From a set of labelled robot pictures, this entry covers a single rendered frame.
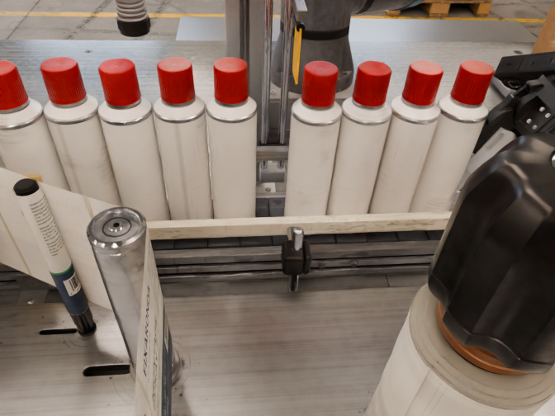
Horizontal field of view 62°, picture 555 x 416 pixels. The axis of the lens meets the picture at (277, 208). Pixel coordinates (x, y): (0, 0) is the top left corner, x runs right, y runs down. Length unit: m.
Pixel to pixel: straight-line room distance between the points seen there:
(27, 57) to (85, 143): 0.67
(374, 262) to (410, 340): 0.31
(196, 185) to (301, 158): 0.12
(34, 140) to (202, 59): 0.62
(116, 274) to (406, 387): 0.20
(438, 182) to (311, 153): 0.16
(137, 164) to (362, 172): 0.24
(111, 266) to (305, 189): 0.26
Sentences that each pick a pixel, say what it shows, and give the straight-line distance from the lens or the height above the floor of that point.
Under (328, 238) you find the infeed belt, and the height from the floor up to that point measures 0.88.
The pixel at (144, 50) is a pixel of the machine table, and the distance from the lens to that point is 1.12.
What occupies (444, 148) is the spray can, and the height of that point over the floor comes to 1.00.
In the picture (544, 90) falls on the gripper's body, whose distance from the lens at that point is 0.55.
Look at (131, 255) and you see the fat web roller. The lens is 0.31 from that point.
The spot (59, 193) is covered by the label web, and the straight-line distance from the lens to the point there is 0.37.
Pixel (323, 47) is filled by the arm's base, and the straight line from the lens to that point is 0.78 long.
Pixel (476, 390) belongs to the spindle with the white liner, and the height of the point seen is 1.06.
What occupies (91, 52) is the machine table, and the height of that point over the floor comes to 0.83.
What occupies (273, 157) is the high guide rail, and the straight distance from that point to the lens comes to 0.55.
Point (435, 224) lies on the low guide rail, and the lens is 0.58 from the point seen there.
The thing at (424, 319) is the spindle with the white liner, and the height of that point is 1.07.
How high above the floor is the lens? 1.28
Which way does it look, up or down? 43 degrees down
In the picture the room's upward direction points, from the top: 3 degrees clockwise
